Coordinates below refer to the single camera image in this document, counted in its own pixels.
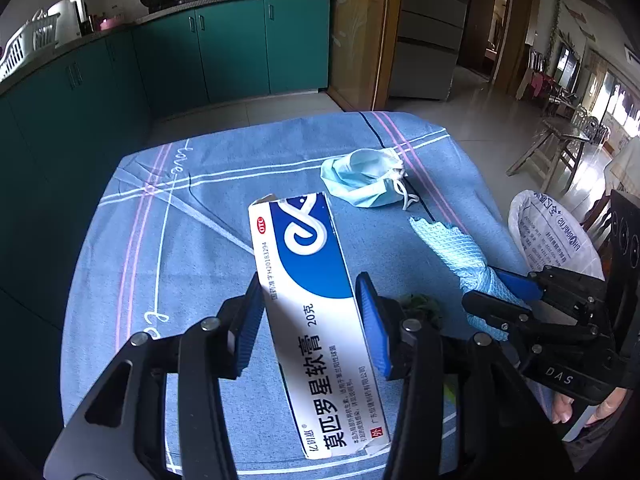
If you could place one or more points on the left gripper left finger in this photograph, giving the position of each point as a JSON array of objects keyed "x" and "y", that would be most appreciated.
[{"x": 118, "y": 430}]

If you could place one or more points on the white blue ointment box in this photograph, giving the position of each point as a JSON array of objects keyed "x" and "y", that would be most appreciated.
[{"x": 316, "y": 328}]

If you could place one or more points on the teal lower kitchen cabinets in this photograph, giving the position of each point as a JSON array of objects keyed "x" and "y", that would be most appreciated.
[{"x": 67, "y": 123}]

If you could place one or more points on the light blue textured glove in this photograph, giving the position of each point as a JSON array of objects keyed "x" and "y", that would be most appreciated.
[{"x": 468, "y": 264}]

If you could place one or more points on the wooden bench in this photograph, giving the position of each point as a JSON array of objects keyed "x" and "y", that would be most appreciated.
[{"x": 557, "y": 143}]

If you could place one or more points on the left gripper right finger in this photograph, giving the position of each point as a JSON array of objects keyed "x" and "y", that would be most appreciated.
[{"x": 502, "y": 430}]

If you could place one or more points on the wooden sliding door frame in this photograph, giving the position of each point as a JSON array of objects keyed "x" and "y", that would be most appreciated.
[{"x": 362, "y": 51}]

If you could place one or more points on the white dish rack basket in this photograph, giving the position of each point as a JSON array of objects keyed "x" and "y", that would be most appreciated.
[{"x": 31, "y": 40}]

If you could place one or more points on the white printed trash bag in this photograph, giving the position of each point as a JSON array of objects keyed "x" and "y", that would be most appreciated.
[{"x": 546, "y": 234}]

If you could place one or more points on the light blue face mask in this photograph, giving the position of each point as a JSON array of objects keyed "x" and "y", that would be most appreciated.
[{"x": 368, "y": 178}]

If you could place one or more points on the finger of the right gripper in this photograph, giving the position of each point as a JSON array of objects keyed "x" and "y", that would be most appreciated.
[
  {"x": 521, "y": 286},
  {"x": 495, "y": 316}
]

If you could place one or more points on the grey multi-door refrigerator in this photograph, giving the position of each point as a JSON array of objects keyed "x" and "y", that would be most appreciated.
[{"x": 428, "y": 41}]

